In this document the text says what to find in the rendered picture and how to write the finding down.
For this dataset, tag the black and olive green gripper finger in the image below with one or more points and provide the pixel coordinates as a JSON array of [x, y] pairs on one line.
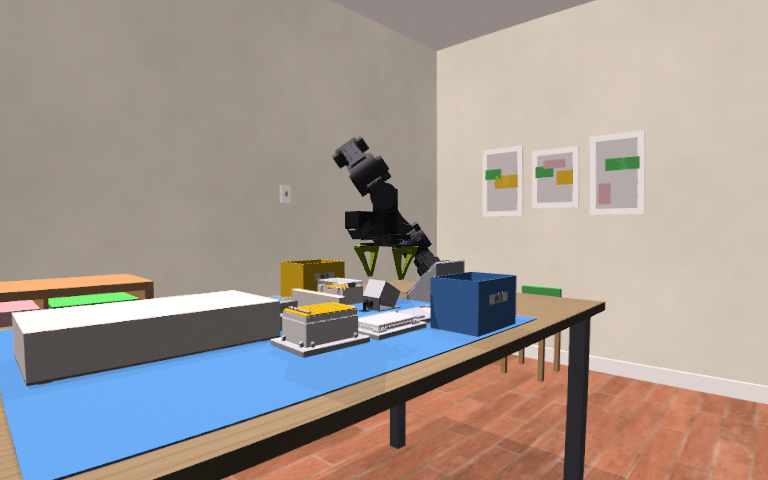
[[373, 257], [397, 254]]

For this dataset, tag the white push-button box with green button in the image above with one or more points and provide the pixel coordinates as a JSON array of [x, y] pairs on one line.
[[380, 296]]

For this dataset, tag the blue bench mat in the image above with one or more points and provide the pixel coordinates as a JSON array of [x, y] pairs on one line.
[[76, 425]]

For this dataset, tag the yellow open-top bin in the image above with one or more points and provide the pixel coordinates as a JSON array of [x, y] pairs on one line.
[[304, 274]]

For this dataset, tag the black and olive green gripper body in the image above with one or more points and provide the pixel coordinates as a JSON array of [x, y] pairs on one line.
[[387, 240]]

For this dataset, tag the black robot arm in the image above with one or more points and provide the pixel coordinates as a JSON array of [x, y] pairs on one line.
[[384, 197]]

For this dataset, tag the blue open-top box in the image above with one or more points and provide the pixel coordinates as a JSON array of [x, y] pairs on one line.
[[472, 303]]

